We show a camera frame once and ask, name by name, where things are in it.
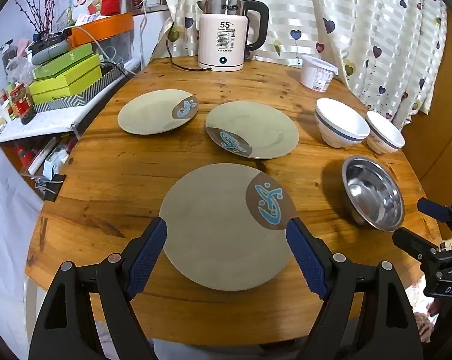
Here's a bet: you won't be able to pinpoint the small white blue-rimmed bowl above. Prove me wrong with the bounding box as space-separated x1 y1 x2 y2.
366 111 405 155

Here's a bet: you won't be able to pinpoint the large white blue-rimmed bowl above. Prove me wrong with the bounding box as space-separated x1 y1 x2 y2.
315 97 370 148

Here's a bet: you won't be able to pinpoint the beige fish plate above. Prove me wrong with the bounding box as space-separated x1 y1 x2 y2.
159 163 297 292
205 101 299 160
118 89 199 135

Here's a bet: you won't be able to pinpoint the person's right hand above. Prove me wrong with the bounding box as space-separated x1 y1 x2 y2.
414 299 442 343

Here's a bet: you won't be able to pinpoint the stainless steel bowl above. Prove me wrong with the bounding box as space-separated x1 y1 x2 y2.
342 155 405 233

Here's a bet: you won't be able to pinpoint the wooden cabinet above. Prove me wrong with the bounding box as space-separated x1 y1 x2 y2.
403 12 452 205

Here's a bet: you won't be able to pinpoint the black binder clip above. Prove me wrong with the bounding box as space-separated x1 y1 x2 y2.
32 174 66 202

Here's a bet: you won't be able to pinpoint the white plastic tub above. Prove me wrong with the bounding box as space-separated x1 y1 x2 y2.
299 55 339 93

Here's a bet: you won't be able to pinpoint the heart patterned curtain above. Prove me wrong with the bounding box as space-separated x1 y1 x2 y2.
153 0 447 128

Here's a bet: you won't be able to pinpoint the red labelled jar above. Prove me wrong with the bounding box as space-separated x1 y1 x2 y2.
10 83 36 125

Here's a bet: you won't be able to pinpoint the green gift box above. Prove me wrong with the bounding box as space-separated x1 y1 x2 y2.
28 43 102 104

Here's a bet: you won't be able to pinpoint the striped black white box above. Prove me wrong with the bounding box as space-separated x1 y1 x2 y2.
34 64 125 112

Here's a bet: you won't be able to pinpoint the grey handheld device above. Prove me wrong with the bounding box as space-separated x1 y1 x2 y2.
30 31 71 66

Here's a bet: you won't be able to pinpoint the white electric kettle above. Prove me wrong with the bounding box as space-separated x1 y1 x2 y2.
197 0 269 72

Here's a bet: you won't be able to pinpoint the orange lidded clear container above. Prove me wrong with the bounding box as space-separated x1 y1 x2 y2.
66 13 134 63

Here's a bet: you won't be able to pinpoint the purple dried branches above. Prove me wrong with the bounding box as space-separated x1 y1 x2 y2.
13 0 57 34

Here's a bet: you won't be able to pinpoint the black kettle power cord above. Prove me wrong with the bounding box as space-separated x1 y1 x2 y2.
165 22 212 73

